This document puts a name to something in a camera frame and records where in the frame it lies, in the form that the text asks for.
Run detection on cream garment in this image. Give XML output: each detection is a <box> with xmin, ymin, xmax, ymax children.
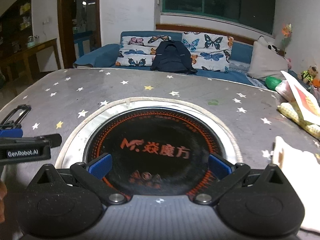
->
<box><xmin>272</xmin><ymin>136</ymin><xmax>320</xmax><ymax>232</ymax></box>

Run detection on wooden side table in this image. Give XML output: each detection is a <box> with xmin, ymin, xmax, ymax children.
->
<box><xmin>0</xmin><ymin>38</ymin><xmax>62</xmax><ymax>83</ymax></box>

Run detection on round black induction cooker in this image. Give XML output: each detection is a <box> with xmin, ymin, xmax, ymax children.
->
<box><xmin>55</xmin><ymin>98</ymin><xmax>244</xmax><ymax>198</ymax></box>

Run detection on yellow-green folded cloth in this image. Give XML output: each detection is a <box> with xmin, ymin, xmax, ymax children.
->
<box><xmin>277</xmin><ymin>102</ymin><xmax>320</xmax><ymax>139</ymax></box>

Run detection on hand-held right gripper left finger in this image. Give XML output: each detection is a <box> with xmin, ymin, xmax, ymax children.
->
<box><xmin>26</xmin><ymin>153</ymin><xmax>128</xmax><ymax>205</ymax></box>

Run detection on blue sofa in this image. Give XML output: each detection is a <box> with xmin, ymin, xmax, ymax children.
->
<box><xmin>72</xmin><ymin>31</ymin><xmax>310</xmax><ymax>90</ymax></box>

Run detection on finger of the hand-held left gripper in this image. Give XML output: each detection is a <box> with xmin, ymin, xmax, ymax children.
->
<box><xmin>35</xmin><ymin>133</ymin><xmax>62</xmax><ymax>148</ymax></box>
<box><xmin>0</xmin><ymin>104</ymin><xmax>32</xmax><ymax>138</ymax></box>

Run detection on orange paper flower decoration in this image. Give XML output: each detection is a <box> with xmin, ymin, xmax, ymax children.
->
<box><xmin>280</xmin><ymin>23</ymin><xmax>293</xmax><ymax>51</ymax></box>

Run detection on glass jar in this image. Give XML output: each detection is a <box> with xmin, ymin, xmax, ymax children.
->
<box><xmin>27</xmin><ymin>35</ymin><xmax>40</xmax><ymax>48</ymax></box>

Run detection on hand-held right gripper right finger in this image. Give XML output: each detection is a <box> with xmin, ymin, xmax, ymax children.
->
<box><xmin>194</xmin><ymin>154</ymin><xmax>296</xmax><ymax>205</ymax></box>

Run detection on green framed window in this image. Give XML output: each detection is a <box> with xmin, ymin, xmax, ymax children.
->
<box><xmin>161</xmin><ymin>0</ymin><xmax>277</xmax><ymax>34</ymax></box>

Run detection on grey star tablecloth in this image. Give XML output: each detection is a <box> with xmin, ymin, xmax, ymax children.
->
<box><xmin>0</xmin><ymin>67</ymin><xmax>320</xmax><ymax>240</ymax></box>

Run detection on wooden door frame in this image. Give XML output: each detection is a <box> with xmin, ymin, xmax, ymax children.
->
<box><xmin>57</xmin><ymin>0</ymin><xmax>102</xmax><ymax>69</ymax></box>

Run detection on teddy bear toy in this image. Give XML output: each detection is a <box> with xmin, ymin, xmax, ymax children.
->
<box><xmin>300</xmin><ymin>65</ymin><xmax>319</xmax><ymax>85</ymax></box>

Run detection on green round object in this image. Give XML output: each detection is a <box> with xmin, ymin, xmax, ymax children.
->
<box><xmin>265</xmin><ymin>76</ymin><xmax>283</xmax><ymax>91</ymax></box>

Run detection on blue cabinet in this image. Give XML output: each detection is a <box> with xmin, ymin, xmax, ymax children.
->
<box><xmin>74</xmin><ymin>30</ymin><xmax>93</xmax><ymax>58</ymax></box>

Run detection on panda plush toy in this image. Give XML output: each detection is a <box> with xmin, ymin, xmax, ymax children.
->
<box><xmin>257</xmin><ymin>35</ymin><xmax>285</xmax><ymax>55</ymax></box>

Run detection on grey pillow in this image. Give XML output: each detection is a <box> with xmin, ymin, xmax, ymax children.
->
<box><xmin>247</xmin><ymin>41</ymin><xmax>289</xmax><ymax>82</ymax></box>

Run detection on wall shelf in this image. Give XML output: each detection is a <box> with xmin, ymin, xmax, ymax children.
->
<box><xmin>0</xmin><ymin>0</ymin><xmax>34</xmax><ymax>53</ymax></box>

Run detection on white board with orange print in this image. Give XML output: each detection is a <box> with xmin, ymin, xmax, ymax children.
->
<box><xmin>280</xmin><ymin>70</ymin><xmax>320</xmax><ymax>126</ymax></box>

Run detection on butterfly print cushion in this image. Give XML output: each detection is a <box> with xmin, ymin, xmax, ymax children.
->
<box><xmin>182</xmin><ymin>32</ymin><xmax>234</xmax><ymax>73</ymax></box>
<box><xmin>115</xmin><ymin>35</ymin><xmax>173</xmax><ymax>67</ymax></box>

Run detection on black backpack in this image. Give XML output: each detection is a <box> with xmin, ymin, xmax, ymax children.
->
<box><xmin>150</xmin><ymin>40</ymin><xmax>198</xmax><ymax>75</ymax></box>

